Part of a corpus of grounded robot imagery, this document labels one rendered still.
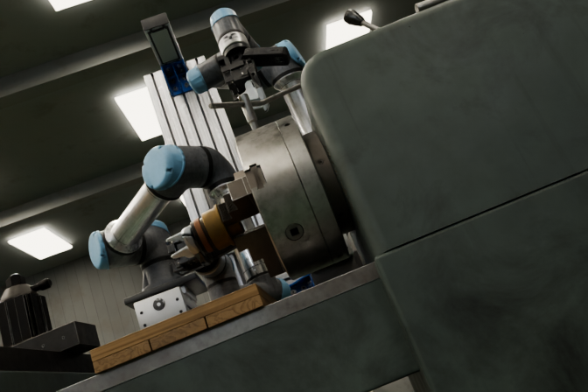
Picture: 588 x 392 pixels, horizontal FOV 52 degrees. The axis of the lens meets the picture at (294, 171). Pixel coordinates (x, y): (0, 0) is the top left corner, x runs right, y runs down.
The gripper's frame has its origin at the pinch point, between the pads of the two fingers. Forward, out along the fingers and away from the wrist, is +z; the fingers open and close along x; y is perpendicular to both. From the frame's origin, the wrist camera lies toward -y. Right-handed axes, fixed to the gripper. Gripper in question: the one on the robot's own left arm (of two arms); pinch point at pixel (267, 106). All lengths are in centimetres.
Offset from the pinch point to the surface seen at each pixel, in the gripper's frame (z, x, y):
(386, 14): -476, -461, -195
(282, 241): 40.8, 10.7, 7.0
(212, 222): 28.6, 6.4, 19.1
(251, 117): 11.1, 11.1, 4.1
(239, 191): 30.4, 15.6, 10.9
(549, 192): 55, 18, -36
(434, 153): 42, 21, -23
